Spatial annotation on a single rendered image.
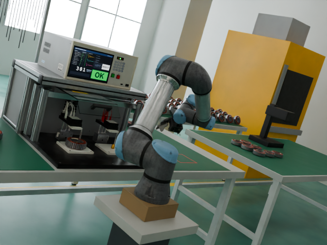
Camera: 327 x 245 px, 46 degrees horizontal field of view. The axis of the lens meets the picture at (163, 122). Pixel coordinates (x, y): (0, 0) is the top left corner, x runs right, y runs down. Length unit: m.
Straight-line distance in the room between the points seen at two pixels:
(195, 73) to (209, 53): 7.08
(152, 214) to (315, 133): 5.76
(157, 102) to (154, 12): 8.66
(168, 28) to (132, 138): 4.79
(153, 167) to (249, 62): 4.30
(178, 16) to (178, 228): 4.87
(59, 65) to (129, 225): 1.07
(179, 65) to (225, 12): 7.09
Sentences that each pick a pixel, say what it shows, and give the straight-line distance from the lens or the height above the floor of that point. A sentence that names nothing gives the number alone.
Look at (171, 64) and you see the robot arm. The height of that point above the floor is 1.35.
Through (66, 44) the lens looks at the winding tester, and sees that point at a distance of 2.18.
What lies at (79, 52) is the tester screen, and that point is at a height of 1.27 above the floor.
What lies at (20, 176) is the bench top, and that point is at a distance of 1.77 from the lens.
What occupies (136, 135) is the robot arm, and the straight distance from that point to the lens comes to 1.59.
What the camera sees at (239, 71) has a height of 1.40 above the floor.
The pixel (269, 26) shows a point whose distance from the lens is 5.99.
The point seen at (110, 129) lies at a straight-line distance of 2.27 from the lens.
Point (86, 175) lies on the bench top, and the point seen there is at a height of 0.73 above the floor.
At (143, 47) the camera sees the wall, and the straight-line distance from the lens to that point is 10.23.
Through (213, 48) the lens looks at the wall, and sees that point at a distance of 8.73.
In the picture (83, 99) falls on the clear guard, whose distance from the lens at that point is 1.95.
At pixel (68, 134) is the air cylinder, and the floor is 0.81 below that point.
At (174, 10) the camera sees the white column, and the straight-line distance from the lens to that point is 6.29.
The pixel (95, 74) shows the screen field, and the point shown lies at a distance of 2.22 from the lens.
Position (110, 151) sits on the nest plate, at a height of 0.78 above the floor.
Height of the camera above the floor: 1.41
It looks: 10 degrees down
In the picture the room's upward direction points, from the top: 16 degrees clockwise
